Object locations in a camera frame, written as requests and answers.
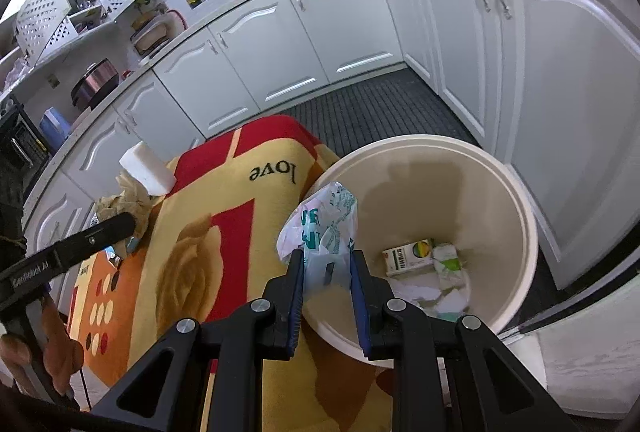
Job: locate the white tissue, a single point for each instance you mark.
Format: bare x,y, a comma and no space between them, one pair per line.
425,297

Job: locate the cream plastic bin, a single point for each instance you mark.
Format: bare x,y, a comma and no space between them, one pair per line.
475,192

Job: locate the maroon rice cooker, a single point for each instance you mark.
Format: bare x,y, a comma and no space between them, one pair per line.
95,84

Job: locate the green print plastic bag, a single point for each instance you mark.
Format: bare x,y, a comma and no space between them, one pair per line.
320,232

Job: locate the crumpled yellowish paper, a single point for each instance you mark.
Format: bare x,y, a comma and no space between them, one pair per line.
130,202

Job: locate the row of white cabinet doors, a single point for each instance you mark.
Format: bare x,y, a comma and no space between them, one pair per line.
450,26

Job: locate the dish rack with beige tray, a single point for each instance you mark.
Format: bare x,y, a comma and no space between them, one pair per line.
155,36

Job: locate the white foam block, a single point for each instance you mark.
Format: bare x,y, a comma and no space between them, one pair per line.
147,169

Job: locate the dark ribbed floor mat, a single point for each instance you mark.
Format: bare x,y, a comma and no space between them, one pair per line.
380,111

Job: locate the green white tissue pack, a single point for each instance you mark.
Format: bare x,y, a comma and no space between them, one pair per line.
450,262

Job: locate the black oven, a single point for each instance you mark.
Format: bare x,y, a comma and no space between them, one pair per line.
20,136

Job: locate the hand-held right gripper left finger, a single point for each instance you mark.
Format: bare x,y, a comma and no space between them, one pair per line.
235,362

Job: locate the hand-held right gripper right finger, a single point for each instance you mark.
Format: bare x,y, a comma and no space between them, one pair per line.
430,362

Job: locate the person's left hand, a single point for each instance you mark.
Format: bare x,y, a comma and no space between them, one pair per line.
62,352

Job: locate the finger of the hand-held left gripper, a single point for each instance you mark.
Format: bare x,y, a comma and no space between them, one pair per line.
100,237

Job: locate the blue kettle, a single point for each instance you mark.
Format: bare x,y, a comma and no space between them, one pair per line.
52,129

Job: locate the green print white carton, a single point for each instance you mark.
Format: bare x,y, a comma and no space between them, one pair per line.
405,258

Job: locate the printed blanket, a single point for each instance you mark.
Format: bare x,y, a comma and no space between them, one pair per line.
200,237

